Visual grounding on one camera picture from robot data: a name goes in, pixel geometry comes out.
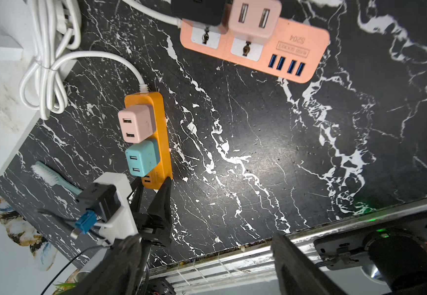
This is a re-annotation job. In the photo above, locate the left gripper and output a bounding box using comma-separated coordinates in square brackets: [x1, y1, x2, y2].
[129, 177, 172, 248]

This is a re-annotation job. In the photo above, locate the white tiered display stand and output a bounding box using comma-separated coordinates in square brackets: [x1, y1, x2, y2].
[0, 0, 78, 179]

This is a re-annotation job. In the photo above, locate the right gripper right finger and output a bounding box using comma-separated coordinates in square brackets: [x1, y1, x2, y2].
[271, 234, 345, 295]

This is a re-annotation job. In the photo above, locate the black plug on pink strip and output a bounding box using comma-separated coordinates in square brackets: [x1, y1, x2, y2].
[171, 0, 226, 26]

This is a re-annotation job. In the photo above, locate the teal plug adapter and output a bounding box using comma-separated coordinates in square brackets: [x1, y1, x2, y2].
[125, 138, 160, 177]

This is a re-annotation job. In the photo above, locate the pink power strip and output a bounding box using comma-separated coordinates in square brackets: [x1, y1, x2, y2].
[180, 18, 330, 84]

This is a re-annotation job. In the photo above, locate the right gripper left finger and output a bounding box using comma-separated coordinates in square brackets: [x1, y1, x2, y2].
[66, 234, 142, 295]

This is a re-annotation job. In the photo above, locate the white cable bundle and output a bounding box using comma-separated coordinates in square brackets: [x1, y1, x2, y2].
[18, 0, 149, 120]

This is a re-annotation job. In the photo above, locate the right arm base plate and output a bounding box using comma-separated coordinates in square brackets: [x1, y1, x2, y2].
[314, 211, 427, 270]

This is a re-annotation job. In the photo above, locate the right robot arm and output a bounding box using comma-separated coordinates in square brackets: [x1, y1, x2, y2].
[66, 235, 427, 295]

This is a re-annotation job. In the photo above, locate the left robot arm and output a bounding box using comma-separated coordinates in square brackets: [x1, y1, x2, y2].
[38, 173, 172, 295]

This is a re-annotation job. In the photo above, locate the orange power strip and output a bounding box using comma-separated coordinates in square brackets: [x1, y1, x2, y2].
[118, 92, 173, 190]

